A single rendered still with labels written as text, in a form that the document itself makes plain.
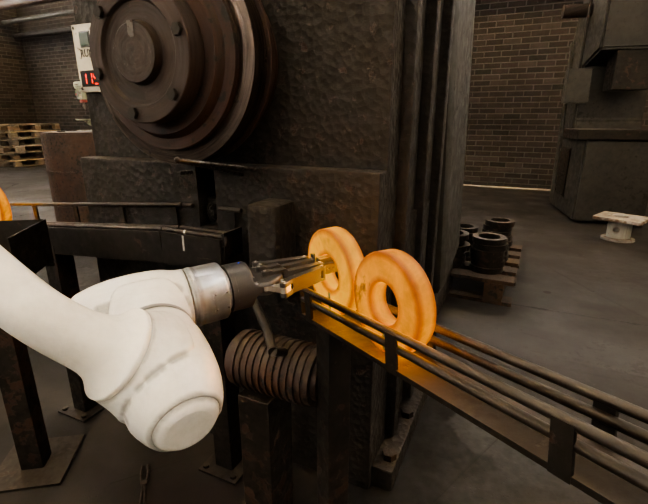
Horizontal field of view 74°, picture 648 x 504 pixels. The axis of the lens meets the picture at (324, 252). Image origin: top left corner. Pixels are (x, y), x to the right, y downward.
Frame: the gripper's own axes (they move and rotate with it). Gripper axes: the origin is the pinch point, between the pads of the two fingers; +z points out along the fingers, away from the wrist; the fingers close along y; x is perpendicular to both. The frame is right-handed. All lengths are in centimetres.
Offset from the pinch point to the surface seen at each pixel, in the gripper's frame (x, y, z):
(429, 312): -0.5, 23.3, 0.4
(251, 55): 36.9, -28.3, -1.1
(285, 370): -23.3, -7.1, -8.3
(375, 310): -3.9, 13.1, -1.0
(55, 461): -70, -69, -58
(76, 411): -71, -92, -52
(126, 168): 12, -76, -23
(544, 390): -4.2, 38.9, 2.6
